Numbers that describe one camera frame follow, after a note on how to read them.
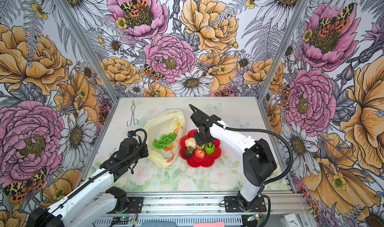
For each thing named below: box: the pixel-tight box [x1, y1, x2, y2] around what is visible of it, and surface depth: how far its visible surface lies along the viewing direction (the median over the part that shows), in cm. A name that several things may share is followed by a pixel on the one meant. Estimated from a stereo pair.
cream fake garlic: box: [185, 137, 197, 149], surface depth 92 cm
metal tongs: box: [126, 100, 138, 127], surface depth 110 cm
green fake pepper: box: [204, 142, 216, 155], surface depth 90 cm
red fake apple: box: [193, 148, 206, 162], surface depth 88 cm
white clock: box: [282, 212, 302, 227], surface depth 70 cm
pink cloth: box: [193, 221, 225, 227], surface depth 71 cm
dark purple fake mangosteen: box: [183, 146, 194, 158], surface depth 88 cm
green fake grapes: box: [152, 133, 177, 150], surface depth 95 cm
